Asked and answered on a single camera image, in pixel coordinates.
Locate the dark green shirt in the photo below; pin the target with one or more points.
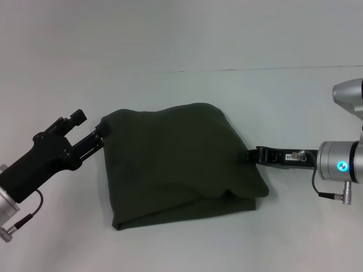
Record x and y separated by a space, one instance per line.
175 158

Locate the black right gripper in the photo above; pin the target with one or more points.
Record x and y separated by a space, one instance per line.
295 160

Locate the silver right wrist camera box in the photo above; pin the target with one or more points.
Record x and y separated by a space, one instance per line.
350 96

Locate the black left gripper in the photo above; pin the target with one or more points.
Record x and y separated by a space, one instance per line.
39 164

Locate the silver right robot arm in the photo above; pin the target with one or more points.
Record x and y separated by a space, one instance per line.
337 161

